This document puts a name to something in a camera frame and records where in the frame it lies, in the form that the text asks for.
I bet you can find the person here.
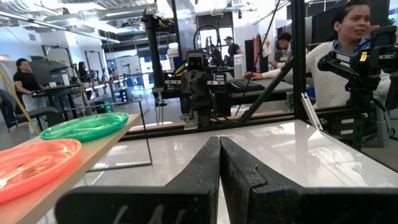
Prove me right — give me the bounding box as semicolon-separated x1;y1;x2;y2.
270;32;295;69
77;61;90;83
12;57;43;138
244;0;392;110
224;35;243;67

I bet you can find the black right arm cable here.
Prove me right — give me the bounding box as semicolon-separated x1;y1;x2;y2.
192;24;223;50

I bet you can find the green translucent plate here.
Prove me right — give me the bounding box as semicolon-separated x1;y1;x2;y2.
39;111;130;143

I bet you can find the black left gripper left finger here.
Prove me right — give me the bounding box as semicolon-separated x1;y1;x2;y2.
54;136;221;224

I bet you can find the black aluminium rig frame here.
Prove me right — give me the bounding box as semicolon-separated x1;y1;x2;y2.
119;0;398;174

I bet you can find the yellow hanging cable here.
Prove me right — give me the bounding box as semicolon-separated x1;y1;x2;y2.
0;70;41;136

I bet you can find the gray desk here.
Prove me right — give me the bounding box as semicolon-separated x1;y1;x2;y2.
231;77;295;100

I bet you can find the orange translucent plate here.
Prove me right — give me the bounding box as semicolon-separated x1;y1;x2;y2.
0;138;83;205

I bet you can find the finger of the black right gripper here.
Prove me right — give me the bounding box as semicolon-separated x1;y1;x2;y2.
185;93;200;129
199;93;215;127

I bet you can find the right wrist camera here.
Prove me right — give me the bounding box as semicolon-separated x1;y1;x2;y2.
187;49;210;72

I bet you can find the black desk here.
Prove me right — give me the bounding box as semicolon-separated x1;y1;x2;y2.
30;83;82;125

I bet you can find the dark office chair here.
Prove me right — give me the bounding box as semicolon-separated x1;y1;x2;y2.
0;88;58;131

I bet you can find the black box with white labels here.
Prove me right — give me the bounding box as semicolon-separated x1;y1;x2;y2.
325;107;364;147

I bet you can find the black computer with green light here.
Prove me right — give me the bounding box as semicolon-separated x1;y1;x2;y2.
95;100;114;114

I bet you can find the white tower appliance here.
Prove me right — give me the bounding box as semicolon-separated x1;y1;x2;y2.
233;54;247;80

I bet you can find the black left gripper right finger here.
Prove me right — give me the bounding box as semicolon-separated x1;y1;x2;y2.
220;136;398;224

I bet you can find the black monitor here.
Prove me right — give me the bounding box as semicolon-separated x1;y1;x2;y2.
29;55;74;86

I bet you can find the silver aluminium bar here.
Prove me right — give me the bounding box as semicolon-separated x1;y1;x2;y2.
300;92;324;131

